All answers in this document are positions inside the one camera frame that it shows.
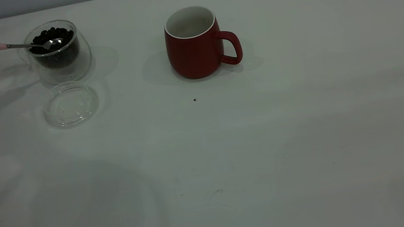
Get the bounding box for clear round glass lid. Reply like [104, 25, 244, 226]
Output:
[39, 77, 104, 132]

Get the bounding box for red ceramic mug white inside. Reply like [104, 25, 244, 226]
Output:
[160, 0, 246, 84]

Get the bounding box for coffee bean pile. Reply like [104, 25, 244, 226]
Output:
[26, 24, 82, 74]

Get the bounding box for clear double-wall glass cup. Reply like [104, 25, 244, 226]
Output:
[12, 15, 97, 92]

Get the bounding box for pink-handled metal spoon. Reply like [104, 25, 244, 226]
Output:
[0, 31, 65, 59]

